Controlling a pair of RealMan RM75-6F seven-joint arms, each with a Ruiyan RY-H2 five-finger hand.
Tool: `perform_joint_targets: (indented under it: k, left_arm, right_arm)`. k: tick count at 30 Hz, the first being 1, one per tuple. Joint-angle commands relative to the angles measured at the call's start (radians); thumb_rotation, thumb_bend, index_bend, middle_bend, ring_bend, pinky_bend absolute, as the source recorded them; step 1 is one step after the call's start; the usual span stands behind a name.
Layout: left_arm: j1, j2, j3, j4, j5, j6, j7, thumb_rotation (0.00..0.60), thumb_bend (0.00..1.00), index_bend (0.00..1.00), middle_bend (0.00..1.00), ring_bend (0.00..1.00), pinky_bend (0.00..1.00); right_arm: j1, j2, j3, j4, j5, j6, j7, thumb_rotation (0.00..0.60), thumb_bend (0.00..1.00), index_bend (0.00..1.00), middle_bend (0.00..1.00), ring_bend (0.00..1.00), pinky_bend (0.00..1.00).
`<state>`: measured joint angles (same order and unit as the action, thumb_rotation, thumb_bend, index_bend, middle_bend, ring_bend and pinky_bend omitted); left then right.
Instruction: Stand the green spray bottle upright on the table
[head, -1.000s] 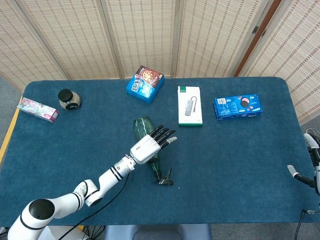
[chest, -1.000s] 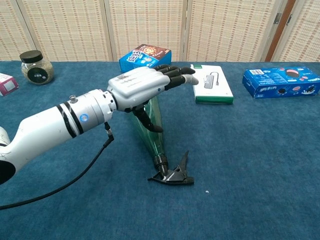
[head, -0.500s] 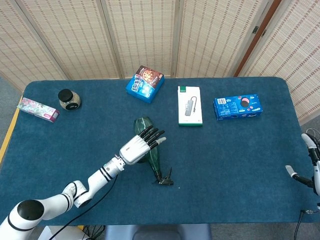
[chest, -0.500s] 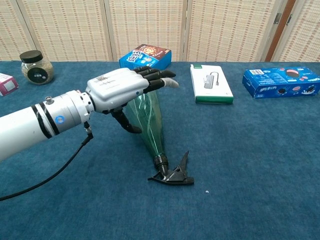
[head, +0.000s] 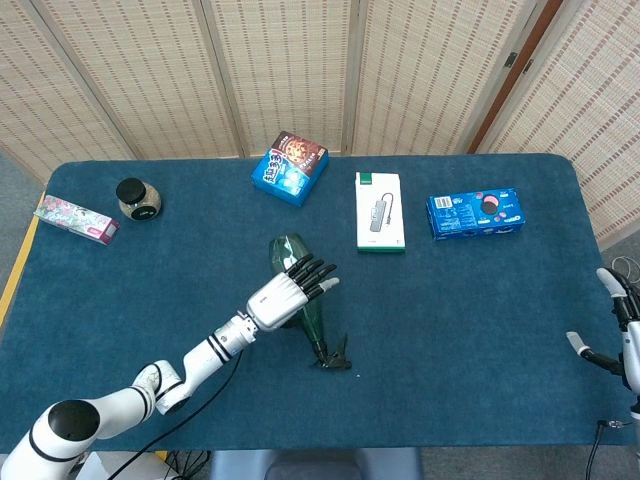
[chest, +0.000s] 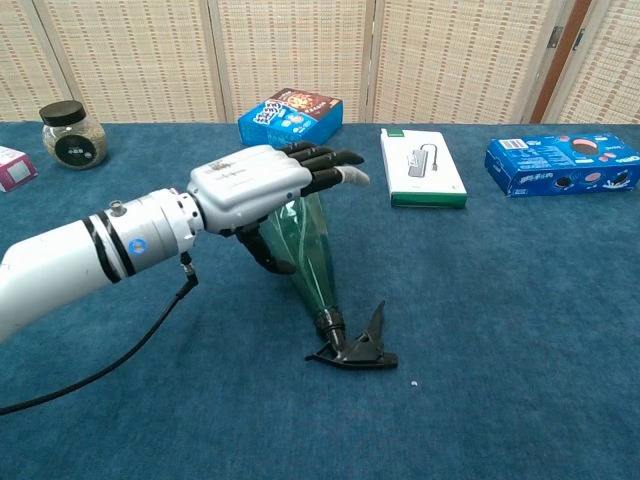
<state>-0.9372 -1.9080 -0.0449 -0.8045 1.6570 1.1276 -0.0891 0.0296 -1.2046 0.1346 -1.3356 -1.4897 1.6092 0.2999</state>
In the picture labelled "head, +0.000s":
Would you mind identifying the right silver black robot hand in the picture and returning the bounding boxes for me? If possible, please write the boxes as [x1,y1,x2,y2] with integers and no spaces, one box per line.
[565,267,640,396]

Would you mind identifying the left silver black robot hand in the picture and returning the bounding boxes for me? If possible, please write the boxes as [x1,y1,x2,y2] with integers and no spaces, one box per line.
[245,253,341,333]

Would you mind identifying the green glass bottle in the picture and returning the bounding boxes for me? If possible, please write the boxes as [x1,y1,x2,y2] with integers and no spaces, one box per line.
[268,232,352,372]

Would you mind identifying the blue brown cookie box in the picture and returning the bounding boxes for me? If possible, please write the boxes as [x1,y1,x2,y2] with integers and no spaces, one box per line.
[250,130,330,208]

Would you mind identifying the white USB hub box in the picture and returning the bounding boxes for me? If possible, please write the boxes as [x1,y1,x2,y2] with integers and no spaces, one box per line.
[355,171,407,254]

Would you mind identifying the blue grey chair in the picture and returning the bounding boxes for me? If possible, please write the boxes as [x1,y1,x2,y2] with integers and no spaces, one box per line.
[208,447,425,480]

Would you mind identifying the round glass jar black lid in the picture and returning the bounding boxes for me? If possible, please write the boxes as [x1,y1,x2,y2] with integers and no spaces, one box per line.
[115,177,163,223]

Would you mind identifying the blue felt table cloth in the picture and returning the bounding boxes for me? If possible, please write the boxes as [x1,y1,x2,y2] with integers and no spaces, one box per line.
[0,153,640,454]

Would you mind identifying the blue Oreo cookie box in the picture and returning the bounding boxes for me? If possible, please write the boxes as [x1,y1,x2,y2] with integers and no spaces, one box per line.
[425,187,526,242]

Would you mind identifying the pink floral long box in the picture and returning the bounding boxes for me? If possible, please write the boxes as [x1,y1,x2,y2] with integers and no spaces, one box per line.
[33,193,121,247]

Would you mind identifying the white box under table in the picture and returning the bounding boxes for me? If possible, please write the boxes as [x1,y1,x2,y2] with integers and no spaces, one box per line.
[74,451,174,480]

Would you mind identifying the bamboo folding screen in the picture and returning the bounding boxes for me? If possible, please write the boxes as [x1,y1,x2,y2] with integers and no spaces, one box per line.
[0,0,640,251]

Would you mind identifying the white floor cables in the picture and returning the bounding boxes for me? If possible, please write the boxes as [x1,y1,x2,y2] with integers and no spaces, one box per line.
[610,255,640,287]

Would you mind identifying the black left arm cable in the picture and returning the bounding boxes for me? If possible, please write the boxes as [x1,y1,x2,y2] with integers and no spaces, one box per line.
[92,349,244,480]

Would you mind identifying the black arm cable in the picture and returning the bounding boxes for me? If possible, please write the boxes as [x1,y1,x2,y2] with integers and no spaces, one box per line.
[92,349,244,480]
[584,419,624,480]

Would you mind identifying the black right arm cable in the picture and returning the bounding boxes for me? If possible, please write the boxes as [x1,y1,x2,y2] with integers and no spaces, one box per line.
[584,419,624,480]

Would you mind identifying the black cables under table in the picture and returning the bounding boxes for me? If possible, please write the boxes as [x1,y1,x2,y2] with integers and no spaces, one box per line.
[162,449,211,480]

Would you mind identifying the brown wooden post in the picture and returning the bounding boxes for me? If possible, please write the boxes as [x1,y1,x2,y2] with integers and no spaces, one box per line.
[467,0,566,155]

